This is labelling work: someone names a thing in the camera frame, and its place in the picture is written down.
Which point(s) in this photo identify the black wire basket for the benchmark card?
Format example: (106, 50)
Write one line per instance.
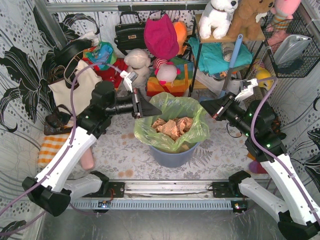
(304, 64)

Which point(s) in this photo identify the purple orange sock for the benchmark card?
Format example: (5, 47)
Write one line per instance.
(255, 166)

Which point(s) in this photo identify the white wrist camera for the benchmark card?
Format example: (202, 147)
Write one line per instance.
(128, 78)
(246, 89)

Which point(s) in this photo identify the pink case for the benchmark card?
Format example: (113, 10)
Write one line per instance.
(87, 161)

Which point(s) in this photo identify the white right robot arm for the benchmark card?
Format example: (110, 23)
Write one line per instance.
(297, 215)

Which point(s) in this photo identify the rainbow striped bag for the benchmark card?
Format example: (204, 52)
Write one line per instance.
(179, 86)

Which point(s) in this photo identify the blue lint roller mop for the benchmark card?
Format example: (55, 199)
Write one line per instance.
(235, 52)

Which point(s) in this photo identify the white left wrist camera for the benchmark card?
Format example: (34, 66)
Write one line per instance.
(128, 78)

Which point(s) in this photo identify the black orange butterfly toy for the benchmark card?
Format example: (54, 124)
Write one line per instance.
(276, 128)

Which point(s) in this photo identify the white dog plush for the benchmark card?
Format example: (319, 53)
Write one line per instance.
(216, 18)

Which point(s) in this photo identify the colourful scarf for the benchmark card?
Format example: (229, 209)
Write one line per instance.
(102, 53)

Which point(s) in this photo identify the brown bear plush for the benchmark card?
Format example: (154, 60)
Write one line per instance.
(248, 15)

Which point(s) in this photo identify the crumpled brown paper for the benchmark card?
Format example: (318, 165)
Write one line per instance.
(173, 128)

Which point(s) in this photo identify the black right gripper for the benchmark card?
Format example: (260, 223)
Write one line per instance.
(223, 107)

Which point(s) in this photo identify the pink plush toy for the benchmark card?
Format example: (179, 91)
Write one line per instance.
(282, 14)

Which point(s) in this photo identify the black hat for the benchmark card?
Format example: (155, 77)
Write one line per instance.
(63, 56)

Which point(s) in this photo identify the silver foil pouch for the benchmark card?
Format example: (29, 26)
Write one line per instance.
(291, 48)

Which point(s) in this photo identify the orange plush toy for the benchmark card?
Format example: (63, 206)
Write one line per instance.
(181, 33)

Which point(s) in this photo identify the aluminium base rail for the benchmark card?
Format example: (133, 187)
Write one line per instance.
(164, 195)

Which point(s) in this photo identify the green trash bag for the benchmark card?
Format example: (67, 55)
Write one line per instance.
(173, 107)

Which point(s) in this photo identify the black leather handbag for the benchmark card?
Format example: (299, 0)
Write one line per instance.
(130, 36)

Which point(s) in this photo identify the orange checked towel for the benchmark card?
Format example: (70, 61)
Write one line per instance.
(50, 147)

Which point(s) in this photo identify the red cloth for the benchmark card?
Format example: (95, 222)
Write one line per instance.
(111, 75)

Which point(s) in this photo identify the teal folded cloth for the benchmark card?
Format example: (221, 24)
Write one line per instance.
(211, 58)

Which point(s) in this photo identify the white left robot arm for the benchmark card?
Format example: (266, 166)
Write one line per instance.
(51, 189)

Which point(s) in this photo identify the white lamb plush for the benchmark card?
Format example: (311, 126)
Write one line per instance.
(138, 61)

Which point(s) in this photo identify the yellow duck plush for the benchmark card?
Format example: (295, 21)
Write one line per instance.
(260, 72)

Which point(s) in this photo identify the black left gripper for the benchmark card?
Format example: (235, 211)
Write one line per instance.
(136, 104)

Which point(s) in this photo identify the magenta cloth bag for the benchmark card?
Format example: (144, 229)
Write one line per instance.
(160, 38)

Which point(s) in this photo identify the blue trash bin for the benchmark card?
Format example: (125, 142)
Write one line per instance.
(172, 160)

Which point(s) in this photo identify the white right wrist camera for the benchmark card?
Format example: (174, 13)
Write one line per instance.
(246, 89)

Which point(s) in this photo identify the white pink plush doll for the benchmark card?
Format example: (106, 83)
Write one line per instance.
(165, 71)

